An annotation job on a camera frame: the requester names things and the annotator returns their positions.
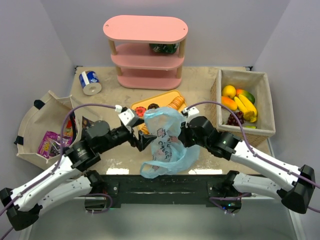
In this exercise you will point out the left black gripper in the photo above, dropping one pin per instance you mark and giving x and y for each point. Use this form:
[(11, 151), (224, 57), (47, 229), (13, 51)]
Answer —
[(136, 139)]

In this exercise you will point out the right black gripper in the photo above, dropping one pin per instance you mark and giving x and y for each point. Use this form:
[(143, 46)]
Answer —
[(185, 138)]

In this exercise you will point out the light blue plastic bag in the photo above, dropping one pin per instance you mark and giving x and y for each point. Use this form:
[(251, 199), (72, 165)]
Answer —
[(169, 155)]

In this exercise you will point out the orange yellow mango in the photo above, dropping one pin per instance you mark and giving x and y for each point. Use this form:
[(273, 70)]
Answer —
[(229, 103)]

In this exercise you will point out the purple snack packet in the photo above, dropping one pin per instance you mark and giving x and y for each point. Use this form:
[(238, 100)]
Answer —
[(50, 145)]

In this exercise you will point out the beige canvas tote bag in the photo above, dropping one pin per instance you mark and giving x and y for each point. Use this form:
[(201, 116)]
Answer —
[(46, 114)]

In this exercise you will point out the red-brown chip bag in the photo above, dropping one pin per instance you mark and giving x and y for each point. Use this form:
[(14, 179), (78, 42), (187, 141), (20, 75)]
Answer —
[(86, 123)]

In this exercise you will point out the red snack packet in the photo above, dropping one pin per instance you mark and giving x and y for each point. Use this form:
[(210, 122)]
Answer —
[(69, 129)]

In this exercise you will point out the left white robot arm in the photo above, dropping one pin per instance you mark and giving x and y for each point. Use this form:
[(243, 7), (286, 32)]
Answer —
[(70, 177)]

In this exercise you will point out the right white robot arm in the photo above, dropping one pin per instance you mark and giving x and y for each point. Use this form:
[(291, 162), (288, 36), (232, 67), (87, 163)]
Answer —
[(292, 185)]

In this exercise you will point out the chocolate donut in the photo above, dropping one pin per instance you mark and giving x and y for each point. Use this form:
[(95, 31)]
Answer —
[(153, 106)]

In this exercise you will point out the long baguette bread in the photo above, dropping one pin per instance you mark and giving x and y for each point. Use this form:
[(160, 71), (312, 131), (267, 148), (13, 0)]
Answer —
[(176, 103)]

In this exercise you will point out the yellow plastic tray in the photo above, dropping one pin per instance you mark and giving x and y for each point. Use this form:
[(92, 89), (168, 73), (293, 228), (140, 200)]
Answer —
[(162, 100)]

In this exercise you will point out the purple grape bunch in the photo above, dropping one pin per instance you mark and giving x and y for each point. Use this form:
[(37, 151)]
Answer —
[(236, 120)]

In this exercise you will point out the green fruit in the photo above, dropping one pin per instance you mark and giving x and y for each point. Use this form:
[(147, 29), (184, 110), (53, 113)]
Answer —
[(251, 127)]

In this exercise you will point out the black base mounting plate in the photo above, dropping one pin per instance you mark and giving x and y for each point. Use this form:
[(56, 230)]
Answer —
[(186, 189)]

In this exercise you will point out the yellow banana bunch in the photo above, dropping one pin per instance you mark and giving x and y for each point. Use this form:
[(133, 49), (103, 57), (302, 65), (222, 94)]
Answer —
[(250, 113)]

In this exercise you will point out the red green mango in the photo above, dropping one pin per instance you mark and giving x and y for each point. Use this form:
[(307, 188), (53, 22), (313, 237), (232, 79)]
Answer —
[(247, 94)]

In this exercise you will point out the blue white paper roll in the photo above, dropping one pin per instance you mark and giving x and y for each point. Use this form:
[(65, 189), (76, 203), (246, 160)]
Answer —
[(90, 83)]

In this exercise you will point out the wicker basket with liner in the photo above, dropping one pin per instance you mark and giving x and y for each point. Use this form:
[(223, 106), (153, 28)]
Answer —
[(258, 85)]

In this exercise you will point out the green snack packet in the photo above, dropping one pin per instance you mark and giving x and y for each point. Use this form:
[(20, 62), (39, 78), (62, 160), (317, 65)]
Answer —
[(164, 48)]

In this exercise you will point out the pink three-tier shelf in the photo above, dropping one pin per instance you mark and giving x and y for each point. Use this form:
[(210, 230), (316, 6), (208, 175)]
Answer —
[(137, 65)]

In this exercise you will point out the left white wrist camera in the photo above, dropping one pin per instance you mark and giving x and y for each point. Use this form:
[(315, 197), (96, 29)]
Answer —
[(129, 118)]

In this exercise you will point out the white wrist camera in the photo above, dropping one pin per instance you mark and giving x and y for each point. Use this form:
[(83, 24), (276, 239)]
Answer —
[(189, 113), (129, 118)]

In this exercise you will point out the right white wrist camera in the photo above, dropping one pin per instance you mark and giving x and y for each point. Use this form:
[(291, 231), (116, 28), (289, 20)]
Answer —
[(189, 113)]

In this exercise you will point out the aluminium frame rail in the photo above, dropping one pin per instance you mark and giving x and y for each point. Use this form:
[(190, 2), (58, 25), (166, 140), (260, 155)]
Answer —
[(242, 183)]

